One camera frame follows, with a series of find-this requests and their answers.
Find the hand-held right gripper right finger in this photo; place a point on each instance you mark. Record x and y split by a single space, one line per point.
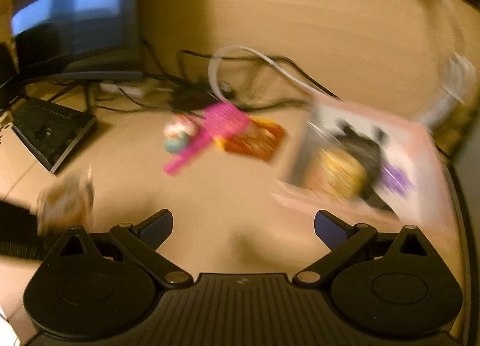
327 229

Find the black power adapter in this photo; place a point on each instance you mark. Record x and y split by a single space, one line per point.
191 98

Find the pink cardboard box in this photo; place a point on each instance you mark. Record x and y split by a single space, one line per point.
431 151

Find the bread in clear plastic bag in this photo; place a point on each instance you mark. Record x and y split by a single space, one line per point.
335 169

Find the purple paper shreds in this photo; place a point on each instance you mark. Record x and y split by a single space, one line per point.
397 178

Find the red snack packet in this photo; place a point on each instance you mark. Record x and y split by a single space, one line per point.
255 141

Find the black computer monitor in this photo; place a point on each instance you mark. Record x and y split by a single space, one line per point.
75 16

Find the bread with yellow red label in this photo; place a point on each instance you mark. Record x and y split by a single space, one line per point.
62 201

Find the pink round toy figure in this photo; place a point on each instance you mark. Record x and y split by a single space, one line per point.
179 134

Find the white power strip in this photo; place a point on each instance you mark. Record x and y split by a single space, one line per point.
125 88

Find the pink plastic toy strainer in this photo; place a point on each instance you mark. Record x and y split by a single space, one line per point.
221 121

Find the black toy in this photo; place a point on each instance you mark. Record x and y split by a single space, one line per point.
367 143

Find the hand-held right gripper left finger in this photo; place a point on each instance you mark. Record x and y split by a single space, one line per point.
159 226

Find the black keyboard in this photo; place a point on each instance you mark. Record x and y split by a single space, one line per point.
48 128

